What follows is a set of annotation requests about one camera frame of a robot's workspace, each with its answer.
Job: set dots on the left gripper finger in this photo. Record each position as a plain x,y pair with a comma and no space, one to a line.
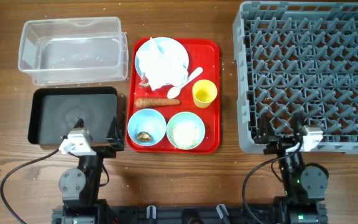
79,124
114,134

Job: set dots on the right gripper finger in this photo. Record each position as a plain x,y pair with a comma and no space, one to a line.
298,124
265,132

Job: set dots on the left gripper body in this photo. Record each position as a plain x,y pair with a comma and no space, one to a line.
108,152

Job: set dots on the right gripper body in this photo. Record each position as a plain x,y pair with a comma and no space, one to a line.
279,147

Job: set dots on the brown mushroom scrap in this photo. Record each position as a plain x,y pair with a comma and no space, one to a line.
144,137

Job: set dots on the light blue bowl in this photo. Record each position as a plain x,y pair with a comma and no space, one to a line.
149,121

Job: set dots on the orange carrot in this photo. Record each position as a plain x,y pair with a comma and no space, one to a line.
142,103

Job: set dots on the small red wrapper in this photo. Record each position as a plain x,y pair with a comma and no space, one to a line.
144,82

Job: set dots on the white rice grains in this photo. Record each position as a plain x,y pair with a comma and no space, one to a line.
185,134

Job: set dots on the mint green bowl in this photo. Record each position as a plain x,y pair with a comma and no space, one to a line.
186,117

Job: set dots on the white plastic spoon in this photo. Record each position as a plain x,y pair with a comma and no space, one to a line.
176,90

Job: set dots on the yellow plastic cup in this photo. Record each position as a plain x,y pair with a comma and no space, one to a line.
204,93

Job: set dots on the white tissue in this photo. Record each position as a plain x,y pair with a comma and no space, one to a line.
163,68

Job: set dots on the light blue plate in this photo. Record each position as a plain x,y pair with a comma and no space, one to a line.
179,49

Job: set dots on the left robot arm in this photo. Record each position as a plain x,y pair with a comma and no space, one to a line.
80,185

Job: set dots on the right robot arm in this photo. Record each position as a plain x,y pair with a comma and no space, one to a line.
304,184

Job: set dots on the black waste tray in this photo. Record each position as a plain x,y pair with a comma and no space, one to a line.
55,111

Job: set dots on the grey dishwasher rack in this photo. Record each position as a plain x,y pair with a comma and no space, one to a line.
298,58

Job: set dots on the clear plastic bin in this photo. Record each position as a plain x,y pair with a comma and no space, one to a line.
74,51

